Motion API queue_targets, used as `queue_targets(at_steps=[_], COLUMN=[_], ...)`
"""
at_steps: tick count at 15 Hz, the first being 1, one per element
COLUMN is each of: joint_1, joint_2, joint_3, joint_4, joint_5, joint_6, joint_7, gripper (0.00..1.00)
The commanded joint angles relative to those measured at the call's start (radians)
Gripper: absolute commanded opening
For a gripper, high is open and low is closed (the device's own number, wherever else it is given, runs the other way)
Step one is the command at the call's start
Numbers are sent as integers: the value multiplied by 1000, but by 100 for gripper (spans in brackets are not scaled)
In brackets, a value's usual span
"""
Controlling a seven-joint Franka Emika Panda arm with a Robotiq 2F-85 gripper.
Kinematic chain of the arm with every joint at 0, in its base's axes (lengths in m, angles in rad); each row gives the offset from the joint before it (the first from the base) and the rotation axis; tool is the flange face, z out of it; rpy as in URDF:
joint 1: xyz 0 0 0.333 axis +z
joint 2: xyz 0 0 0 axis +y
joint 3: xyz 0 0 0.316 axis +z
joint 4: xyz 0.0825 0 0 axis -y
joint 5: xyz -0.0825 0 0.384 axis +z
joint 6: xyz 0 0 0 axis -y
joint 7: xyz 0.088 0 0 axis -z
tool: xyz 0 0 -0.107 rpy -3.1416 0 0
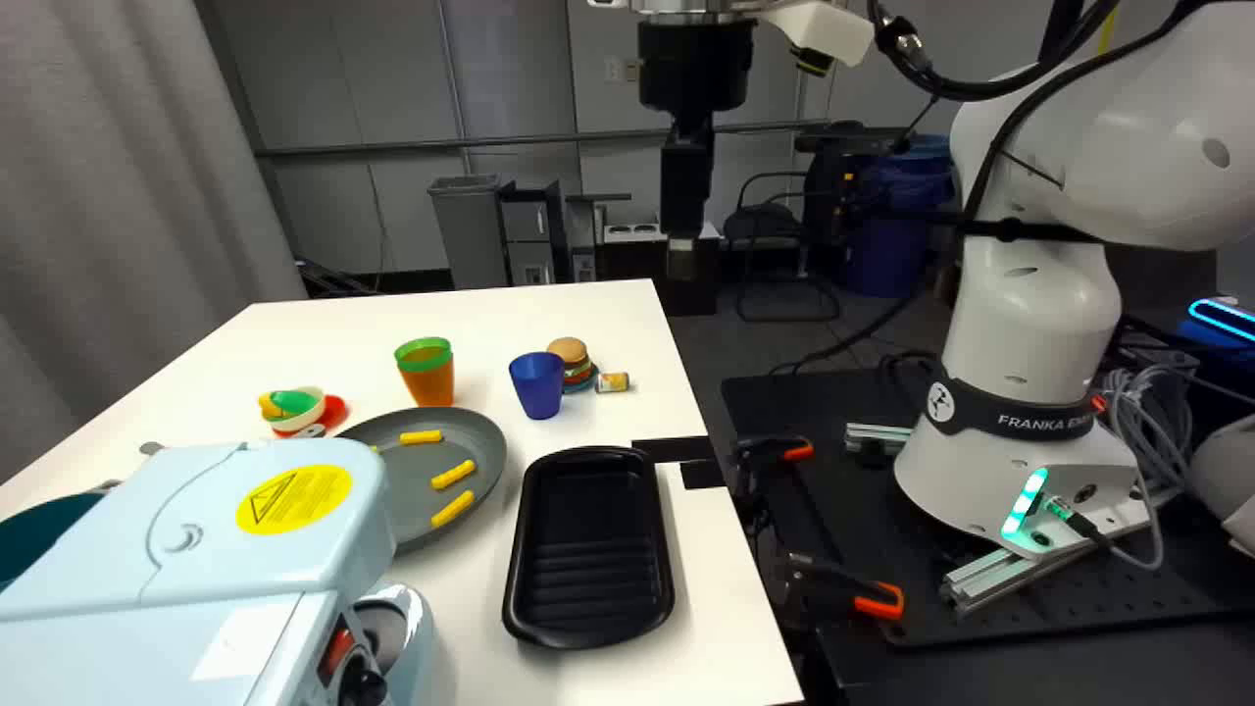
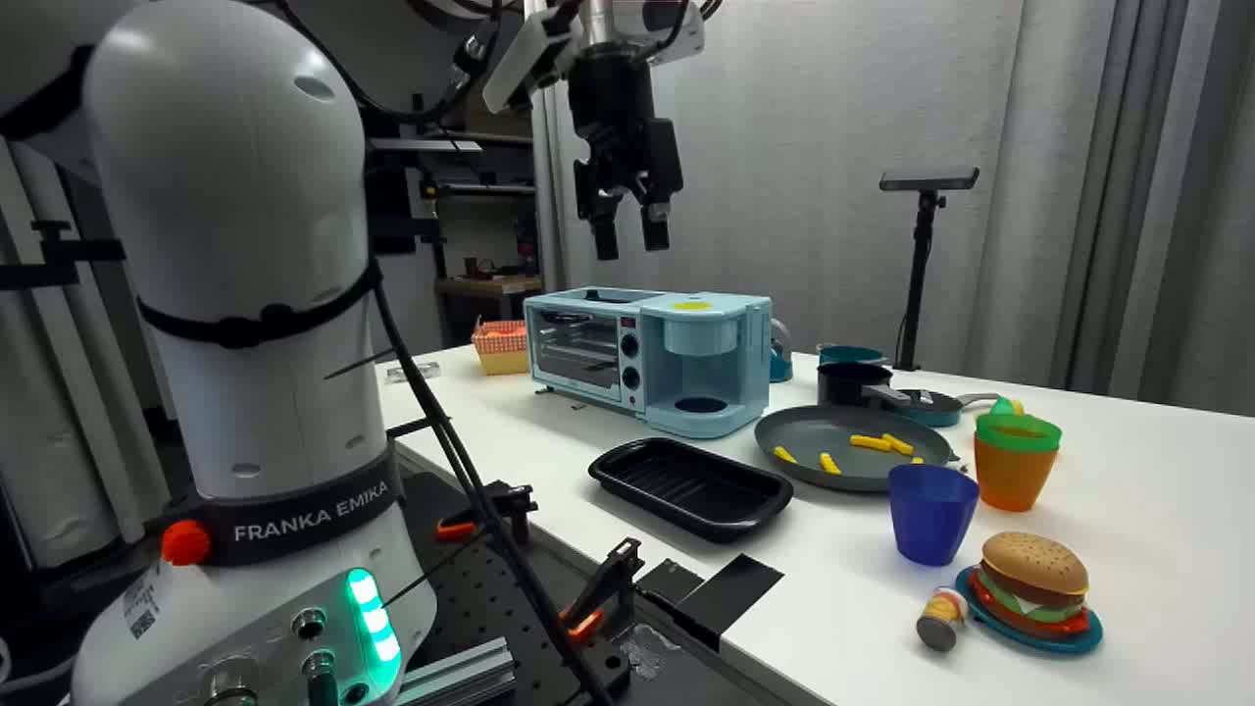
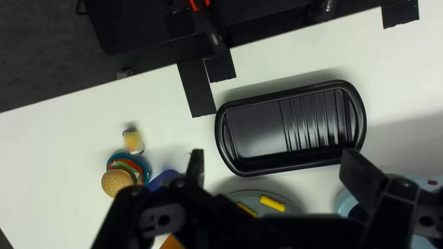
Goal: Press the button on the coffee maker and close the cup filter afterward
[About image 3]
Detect yellow toy fry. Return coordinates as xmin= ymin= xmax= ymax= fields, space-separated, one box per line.
xmin=260 ymin=194 xmax=289 ymax=212
xmin=236 ymin=201 xmax=260 ymax=218

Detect black clamp with orange grip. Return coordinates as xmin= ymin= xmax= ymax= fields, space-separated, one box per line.
xmin=164 ymin=0 xmax=228 ymax=59

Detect long black bracket plate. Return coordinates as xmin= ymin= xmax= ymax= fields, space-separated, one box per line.
xmin=178 ymin=58 xmax=218 ymax=117

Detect short black bracket plate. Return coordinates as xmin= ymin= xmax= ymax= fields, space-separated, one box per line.
xmin=206 ymin=46 xmax=239 ymax=84

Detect black perforated base board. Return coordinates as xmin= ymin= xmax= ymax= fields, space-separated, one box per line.
xmin=82 ymin=0 xmax=422 ymax=56

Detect black rectangular tray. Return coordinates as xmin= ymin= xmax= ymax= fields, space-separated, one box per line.
xmin=214 ymin=78 xmax=369 ymax=176

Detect grey round plate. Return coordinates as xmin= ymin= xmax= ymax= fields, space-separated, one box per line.
xmin=226 ymin=188 xmax=304 ymax=218

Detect toy hamburger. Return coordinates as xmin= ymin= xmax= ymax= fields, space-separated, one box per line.
xmin=100 ymin=157 xmax=147 ymax=199

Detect small toy can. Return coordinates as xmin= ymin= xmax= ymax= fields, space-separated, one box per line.
xmin=122 ymin=127 xmax=146 ymax=156

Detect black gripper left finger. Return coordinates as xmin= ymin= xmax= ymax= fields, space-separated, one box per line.
xmin=92 ymin=147 xmax=219 ymax=249

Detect blue plastic cup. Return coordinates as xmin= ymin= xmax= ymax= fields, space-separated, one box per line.
xmin=147 ymin=168 xmax=186 ymax=190

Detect small blue toy plate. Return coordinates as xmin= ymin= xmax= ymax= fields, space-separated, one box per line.
xmin=106 ymin=150 xmax=153 ymax=185

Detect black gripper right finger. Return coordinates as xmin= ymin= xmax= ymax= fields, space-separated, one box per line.
xmin=338 ymin=147 xmax=443 ymax=249

